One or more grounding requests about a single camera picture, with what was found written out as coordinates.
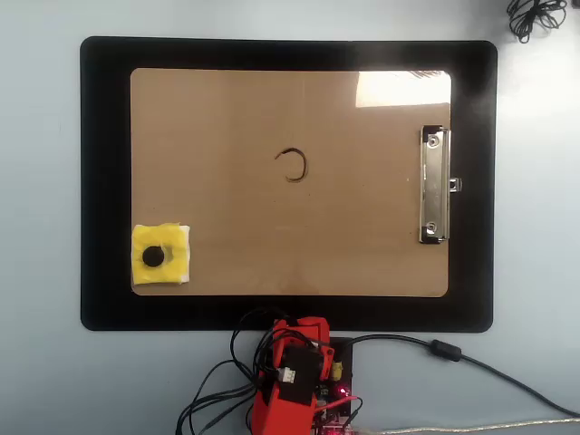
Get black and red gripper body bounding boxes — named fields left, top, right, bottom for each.
left=275, top=345, right=336, bottom=405

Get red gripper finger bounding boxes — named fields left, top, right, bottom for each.
left=295, top=315, right=335, bottom=349
left=271, top=318, right=314, bottom=360

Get yellow sponge with black knob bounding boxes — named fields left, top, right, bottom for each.
left=130, top=220, right=193, bottom=287

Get controller circuit board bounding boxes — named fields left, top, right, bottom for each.
left=312, top=382, right=357, bottom=435

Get brown clipboard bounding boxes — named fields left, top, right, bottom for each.
left=130, top=67, right=453, bottom=299

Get silver metal clipboard clip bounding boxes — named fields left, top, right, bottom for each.
left=417, top=124, right=463, bottom=246

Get black desk mat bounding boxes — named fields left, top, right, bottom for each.
left=79, top=35, right=498, bottom=333

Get red wire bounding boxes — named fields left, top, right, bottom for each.
left=314, top=395, right=364, bottom=425

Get black servo cables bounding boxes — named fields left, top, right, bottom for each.
left=175, top=306, right=300, bottom=435

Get black power cable with ferrite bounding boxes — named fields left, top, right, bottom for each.
left=348, top=333, right=580, bottom=418

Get silver USB cable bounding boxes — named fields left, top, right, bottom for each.
left=351, top=415, right=580, bottom=435

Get coiled black cable bundle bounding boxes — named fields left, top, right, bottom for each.
left=506, top=0, right=569, bottom=44

